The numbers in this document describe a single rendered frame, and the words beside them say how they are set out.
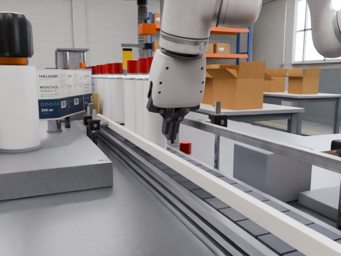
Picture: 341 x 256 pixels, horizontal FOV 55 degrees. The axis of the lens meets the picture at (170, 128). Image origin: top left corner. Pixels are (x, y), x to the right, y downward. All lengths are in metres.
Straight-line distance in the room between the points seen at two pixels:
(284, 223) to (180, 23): 0.34
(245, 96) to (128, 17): 6.51
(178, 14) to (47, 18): 8.11
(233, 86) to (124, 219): 2.19
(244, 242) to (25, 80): 0.58
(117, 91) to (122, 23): 7.80
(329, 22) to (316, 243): 0.77
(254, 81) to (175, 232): 2.29
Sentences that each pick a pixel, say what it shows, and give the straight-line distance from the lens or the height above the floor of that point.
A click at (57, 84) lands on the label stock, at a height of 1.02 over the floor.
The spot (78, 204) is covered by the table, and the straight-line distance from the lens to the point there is 0.59.
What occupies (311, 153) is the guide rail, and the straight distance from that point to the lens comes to 0.40.
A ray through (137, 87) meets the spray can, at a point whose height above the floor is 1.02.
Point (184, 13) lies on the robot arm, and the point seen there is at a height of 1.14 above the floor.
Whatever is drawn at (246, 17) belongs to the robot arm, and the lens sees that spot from 0.55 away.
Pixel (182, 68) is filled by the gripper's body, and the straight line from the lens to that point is 0.58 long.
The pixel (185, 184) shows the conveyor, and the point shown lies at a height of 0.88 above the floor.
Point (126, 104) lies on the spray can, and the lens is 0.85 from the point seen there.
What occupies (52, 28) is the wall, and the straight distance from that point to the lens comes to 8.59.
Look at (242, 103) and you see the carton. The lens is 2.65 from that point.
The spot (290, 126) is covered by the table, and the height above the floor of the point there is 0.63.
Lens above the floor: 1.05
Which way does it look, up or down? 9 degrees down
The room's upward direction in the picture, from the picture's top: straight up
